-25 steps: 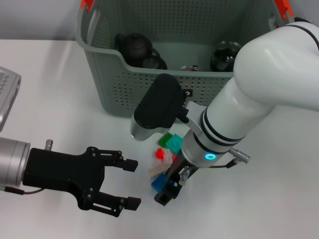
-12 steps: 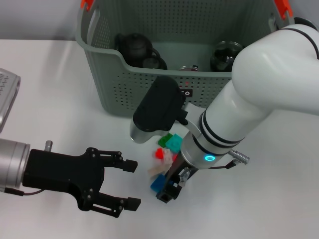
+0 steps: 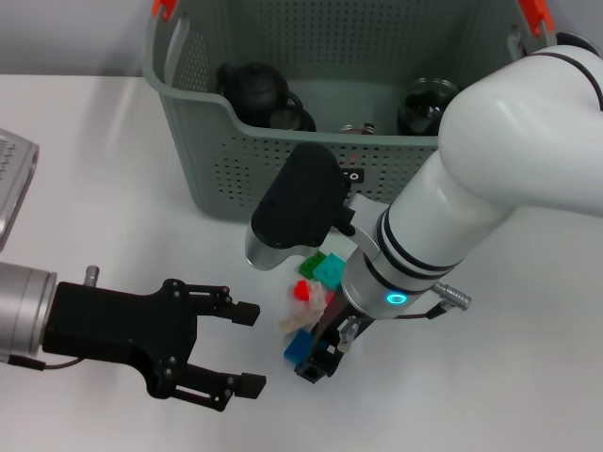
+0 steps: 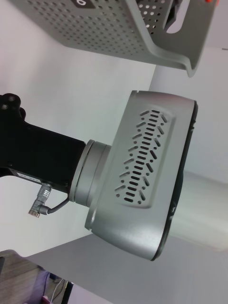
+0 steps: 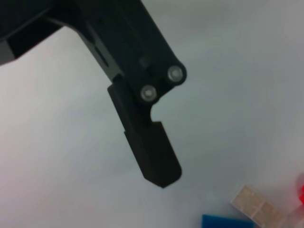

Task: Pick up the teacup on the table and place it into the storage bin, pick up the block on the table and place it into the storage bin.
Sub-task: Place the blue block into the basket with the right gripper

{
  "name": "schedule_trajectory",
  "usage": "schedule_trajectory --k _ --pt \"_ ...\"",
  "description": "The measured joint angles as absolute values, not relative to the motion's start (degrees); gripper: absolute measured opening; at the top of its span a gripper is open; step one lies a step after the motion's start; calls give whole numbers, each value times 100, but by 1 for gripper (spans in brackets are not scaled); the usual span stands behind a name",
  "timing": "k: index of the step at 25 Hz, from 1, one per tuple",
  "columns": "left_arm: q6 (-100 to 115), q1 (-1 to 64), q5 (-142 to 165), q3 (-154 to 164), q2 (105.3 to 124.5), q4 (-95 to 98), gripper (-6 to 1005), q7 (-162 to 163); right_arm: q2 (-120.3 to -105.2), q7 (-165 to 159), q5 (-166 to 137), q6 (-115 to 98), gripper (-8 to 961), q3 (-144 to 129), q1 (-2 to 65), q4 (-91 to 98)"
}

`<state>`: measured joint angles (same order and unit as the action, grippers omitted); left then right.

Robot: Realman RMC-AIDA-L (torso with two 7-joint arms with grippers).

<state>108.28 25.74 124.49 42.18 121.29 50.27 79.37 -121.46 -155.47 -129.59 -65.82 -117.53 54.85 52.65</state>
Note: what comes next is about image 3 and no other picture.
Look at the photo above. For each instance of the black clay teapot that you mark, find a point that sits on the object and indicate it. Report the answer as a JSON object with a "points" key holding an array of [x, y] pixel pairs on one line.
{"points": [[254, 89]]}

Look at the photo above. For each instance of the small green toy brick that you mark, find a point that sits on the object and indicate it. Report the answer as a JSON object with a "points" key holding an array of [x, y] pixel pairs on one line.
{"points": [[311, 266]]}

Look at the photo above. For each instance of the grey-green perforated storage bin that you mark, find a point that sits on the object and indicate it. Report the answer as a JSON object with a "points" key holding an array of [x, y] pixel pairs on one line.
{"points": [[235, 188]]}

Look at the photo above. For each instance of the blue toy brick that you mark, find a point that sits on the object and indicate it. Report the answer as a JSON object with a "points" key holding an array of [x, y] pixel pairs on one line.
{"points": [[297, 348]]}

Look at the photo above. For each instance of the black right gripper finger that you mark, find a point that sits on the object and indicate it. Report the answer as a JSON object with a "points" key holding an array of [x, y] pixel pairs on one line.
{"points": [[320, 365]]}

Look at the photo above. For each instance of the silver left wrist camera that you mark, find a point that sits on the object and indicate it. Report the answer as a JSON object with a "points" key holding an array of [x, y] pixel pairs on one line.
{"points": [[16, 179]]}

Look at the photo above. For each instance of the small red toy brick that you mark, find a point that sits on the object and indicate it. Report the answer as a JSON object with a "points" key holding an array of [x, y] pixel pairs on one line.
{"points": [[300, 289]]}

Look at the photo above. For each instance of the teal toy brick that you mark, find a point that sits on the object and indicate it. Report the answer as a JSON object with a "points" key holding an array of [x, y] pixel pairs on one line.
{"points": [[332, 273]]}

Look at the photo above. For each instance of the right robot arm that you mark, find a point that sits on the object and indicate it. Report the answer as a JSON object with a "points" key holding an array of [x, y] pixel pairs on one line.
{"points": [[471, 165]]}

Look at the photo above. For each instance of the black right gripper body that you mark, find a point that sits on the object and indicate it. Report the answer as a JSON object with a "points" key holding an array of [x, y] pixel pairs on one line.
{"points": [[341, 325]]}

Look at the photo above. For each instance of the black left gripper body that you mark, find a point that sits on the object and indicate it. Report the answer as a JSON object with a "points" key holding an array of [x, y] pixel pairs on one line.
{"points": [[115, 327]]}

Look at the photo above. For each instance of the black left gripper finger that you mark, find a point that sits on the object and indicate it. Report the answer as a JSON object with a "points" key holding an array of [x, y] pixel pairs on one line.
{"points": [[219, 385], [223, 305]]}

